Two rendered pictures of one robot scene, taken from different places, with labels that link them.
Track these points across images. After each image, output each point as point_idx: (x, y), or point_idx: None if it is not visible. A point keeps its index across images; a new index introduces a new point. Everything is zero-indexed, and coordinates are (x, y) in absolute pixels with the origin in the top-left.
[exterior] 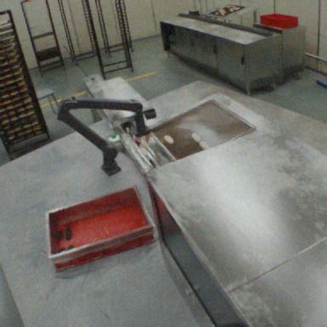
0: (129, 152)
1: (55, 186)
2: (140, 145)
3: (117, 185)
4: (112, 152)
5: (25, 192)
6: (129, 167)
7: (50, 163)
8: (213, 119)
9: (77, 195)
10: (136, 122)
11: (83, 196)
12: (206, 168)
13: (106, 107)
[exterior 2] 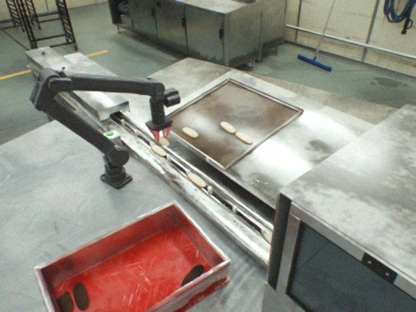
0: (137, 152)
1: (30, 216)
2: (150, 142)
3: (135, 202)
4: (122, 156)
5: None
6: (143, 173)
7: (8, 179)
8: (241, 103)
9: (74, 226)
10: (154, 110)
11: (86, 225)
12: (371, 175)
13: (114, 90)
